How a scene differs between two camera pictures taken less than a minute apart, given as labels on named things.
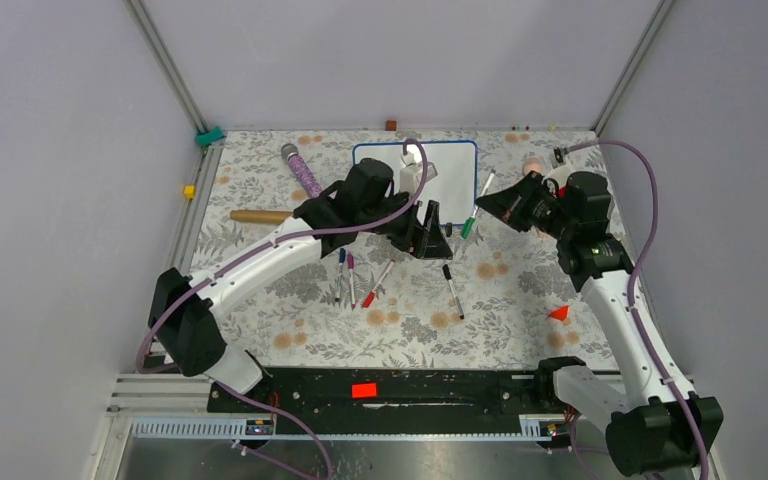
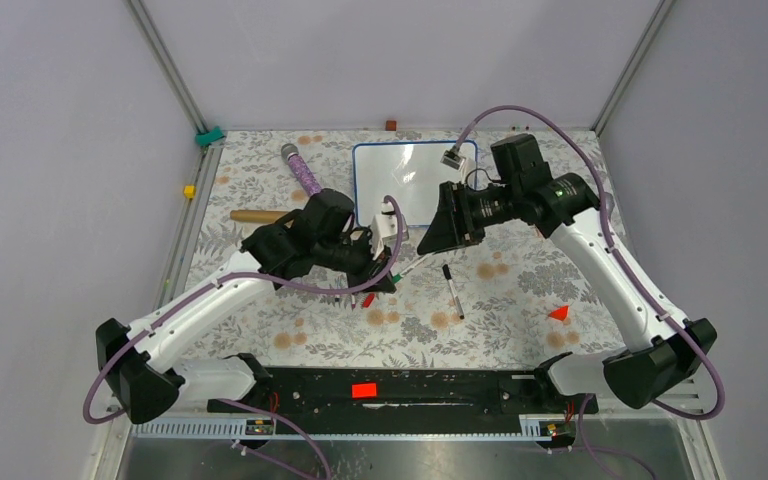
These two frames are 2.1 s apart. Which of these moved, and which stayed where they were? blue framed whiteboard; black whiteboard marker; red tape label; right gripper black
Moved: right gripper black
Stayed: red tape label; blue framed whiteboard; black whiteboard marker
